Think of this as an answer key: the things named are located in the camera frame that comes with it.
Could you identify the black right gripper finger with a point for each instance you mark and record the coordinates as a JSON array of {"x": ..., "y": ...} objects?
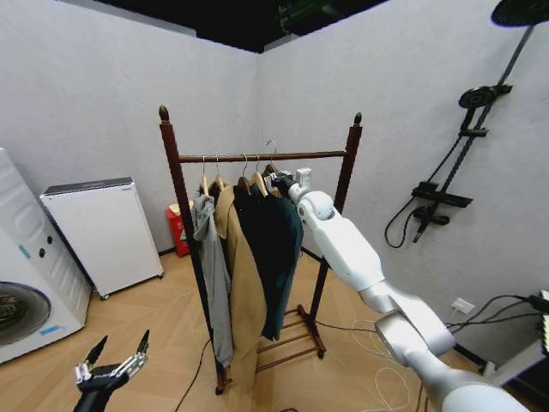
[
  {"x": 279, "y": 174},
  {"x": 274, "y": 183}
]

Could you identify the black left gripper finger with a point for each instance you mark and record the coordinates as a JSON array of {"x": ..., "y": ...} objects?
[
  {"x": 91, "y": 359},
  {"x": 138, "y": 353}
]

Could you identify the wooden hanger with tall hook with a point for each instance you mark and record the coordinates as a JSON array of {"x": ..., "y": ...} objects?
[{"x": 270, "y": 168}]

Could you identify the dark teal garment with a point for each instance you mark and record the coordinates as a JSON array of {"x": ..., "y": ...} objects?
[{"x": 281, "y": 240}]

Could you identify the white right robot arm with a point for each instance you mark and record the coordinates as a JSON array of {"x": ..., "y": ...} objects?
[{"x": 343, "y": 244}]

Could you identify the wooden clothes hanger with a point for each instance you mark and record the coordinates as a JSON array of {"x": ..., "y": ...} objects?
[
  {"x": 257, "y": 180},
  {"x": 218, "y": 180},
  {"x": 205, "y": 182},
  {"x": 243, "y": 182}
]

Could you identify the black garment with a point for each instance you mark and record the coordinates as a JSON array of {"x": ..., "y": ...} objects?
[{"x": 246, "y": 240}]

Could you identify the grey hooded garment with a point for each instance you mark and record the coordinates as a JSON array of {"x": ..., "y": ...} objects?
[{"x": 214, "y": 266}]

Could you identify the dark wooden clothes rack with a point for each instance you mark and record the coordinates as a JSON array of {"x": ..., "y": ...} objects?
[{"x": 172, "y": 150}]

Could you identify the red bin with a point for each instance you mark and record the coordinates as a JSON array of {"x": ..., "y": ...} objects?
[{"x": 175, "y": 232}]

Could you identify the tan coat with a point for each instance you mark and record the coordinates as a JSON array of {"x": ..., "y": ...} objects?
[{"x": 240, "y": 300}]

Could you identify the white washing machine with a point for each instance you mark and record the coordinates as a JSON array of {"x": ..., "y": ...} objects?
[{"x": 30, "y": 257}]

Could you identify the white box appliance on wheels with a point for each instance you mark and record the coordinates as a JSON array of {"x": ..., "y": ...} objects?
[{"x": 103, "y": 232}]

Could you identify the black shower mixer shelf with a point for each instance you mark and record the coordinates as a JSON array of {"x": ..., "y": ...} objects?
[{"x": 442, "y": 195}]

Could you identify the black hand shower head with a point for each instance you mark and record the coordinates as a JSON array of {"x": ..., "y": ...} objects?
[{"x": 478, "y": 96}]

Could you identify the black plug adapter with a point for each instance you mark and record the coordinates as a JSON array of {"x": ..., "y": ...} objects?
[{"x": 539, "y": 302}]

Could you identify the black overhead shower head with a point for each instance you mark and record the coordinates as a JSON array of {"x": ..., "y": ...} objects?
[{"x": 521, "y": 10}]

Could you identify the grey low platform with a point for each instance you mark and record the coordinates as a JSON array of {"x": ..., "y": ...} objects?
[{"x": 521, "y": 358}]

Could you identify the white wall socket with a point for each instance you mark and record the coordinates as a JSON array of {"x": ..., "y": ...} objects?
[{"x": 463, "y": 305}]

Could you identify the black shower rail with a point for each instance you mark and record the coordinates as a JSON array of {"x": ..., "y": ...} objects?
[{"x": 508, "y": 68}]

